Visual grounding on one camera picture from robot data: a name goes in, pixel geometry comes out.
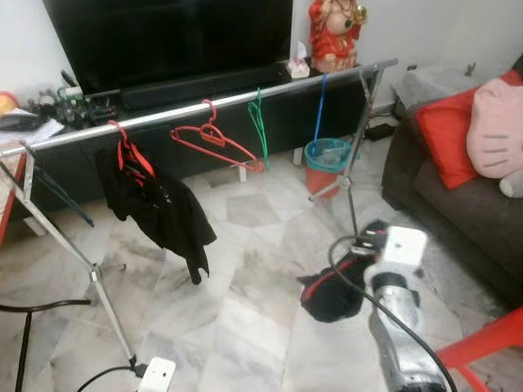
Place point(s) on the red plastic hanger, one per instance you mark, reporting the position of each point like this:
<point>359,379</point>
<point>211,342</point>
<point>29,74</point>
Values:
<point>122,151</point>
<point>211,135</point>

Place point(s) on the black jacket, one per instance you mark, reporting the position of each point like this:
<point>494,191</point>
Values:
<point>163,212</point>

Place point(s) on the blue plastic hanger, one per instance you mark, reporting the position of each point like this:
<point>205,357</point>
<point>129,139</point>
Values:
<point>320,114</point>

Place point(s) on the green plastic hanger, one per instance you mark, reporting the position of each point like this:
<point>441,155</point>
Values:
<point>263,139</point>

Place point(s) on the dark navy plastic hanger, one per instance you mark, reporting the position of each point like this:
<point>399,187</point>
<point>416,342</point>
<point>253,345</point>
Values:
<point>65,198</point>

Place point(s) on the red waste bin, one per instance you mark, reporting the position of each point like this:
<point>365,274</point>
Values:
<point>323,180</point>

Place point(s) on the dark grey fabric sofa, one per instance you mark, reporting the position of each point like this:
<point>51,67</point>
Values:
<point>466,220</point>

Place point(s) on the teal plastic bin liner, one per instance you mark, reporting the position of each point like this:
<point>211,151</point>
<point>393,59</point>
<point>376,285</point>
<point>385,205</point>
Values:
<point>310,155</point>

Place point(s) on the black power strip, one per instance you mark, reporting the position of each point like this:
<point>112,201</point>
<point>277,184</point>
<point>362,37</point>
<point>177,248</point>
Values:
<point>380,131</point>

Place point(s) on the red cushion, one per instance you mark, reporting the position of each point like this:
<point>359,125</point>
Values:
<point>445,139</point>

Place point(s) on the black TV cabinet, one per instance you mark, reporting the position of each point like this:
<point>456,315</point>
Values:
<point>278,122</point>

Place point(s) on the red plastic stool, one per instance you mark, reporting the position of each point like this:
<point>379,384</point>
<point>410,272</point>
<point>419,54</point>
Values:
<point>482,339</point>

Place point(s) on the side table with lace cloth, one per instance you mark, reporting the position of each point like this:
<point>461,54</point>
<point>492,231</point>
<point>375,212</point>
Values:
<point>433,86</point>

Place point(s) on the pink cat face cushion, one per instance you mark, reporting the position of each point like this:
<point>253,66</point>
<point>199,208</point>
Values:
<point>498,122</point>

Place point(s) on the white pink tissue pack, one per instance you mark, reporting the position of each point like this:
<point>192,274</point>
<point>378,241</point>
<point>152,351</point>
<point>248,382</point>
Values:
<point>299,69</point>

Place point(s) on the chrome clothes rack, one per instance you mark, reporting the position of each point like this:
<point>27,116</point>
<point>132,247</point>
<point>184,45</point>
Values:
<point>245,95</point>

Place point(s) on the red laughing Buddha statue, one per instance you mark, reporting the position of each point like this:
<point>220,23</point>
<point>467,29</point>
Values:
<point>335,41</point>

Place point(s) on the black soundbar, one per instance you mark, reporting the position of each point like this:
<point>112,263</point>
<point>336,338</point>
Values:
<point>204,86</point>

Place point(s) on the black flat screen TV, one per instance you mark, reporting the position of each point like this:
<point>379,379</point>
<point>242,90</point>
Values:
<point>163,41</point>

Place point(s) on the green white mug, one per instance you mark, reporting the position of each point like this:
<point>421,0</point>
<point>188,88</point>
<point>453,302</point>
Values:
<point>72,92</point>

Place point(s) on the white papers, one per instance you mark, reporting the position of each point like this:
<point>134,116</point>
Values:
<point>33,131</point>

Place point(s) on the orange plush ball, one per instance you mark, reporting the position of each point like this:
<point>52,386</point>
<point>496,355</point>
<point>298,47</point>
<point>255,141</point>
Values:
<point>6,102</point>

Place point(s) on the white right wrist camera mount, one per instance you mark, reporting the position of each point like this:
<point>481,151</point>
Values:
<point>404,245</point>

